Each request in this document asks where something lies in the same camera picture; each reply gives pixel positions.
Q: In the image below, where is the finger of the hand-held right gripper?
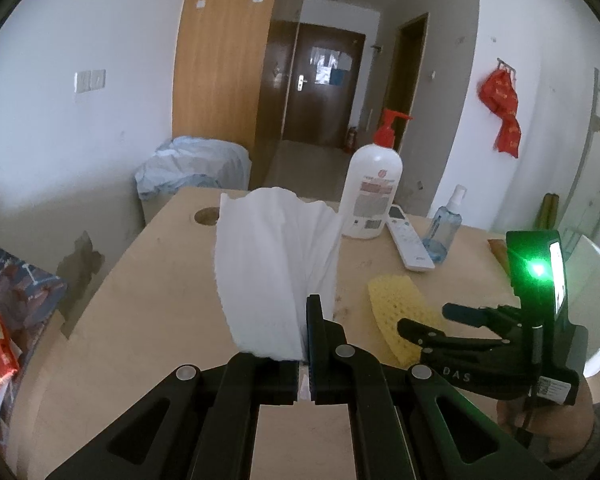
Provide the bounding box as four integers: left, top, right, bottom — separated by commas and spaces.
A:
397, 317, 512, 352
442, 302, 525, 329

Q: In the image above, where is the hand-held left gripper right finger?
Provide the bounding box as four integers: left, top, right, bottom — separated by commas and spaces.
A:
305, 294, 541, 480

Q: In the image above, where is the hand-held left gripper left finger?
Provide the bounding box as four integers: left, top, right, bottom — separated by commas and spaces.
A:
45, 352, 302, 480

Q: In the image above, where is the yellow mesh cloth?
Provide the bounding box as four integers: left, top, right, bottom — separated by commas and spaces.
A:
367, 274, 447, 366

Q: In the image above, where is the white tissue paper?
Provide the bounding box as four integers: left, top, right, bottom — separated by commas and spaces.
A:
214, 186, 345, 363

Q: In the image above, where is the person's right hand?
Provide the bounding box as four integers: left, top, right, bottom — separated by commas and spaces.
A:
496, 376, 596, 443

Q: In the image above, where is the red flat packet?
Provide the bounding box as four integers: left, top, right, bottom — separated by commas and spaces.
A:
487, 238, 514, 277

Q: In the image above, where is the blue spray bottle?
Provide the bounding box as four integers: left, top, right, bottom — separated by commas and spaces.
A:
421, 184, 468, 264

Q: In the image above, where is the white remote control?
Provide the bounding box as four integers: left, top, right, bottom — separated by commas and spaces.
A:
385, 205, 436, 273

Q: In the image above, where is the brown rolled mat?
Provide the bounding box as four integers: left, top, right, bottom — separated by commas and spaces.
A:
540, 192, 561, 231

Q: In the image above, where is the white pump lotion bottle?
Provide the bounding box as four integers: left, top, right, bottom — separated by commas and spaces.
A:
340, 108, 414, 240

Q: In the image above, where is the red cloth bag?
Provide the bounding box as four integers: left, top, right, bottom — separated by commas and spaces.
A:
494, 115, 524, 159
477, 70, 512, 112
500, 85, 520, 117

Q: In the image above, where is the bin with pale blue bag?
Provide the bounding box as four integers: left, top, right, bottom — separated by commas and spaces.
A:
134, 135, 254, 227

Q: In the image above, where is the dark wooden door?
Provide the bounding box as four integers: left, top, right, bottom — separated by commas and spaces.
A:
280, 22, 366, 149

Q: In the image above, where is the white metal bunk bed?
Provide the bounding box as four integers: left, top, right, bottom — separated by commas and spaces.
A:
562, 66, 600, 261

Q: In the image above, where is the light wooden wardrobe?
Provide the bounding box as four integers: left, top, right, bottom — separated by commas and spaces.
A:
172, 0, 304, 150

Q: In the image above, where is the white door notice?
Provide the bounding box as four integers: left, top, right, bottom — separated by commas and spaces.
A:
309, 45, 342, 86

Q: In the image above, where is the printed storage box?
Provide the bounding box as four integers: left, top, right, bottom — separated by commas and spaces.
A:
0, 237, 69, 342

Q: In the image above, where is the dark wooden door frame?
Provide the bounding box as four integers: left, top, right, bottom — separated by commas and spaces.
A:
397, 12, 430, 157

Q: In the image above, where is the white light switch panel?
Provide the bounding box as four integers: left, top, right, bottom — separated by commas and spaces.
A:
74, 68, 107, 94

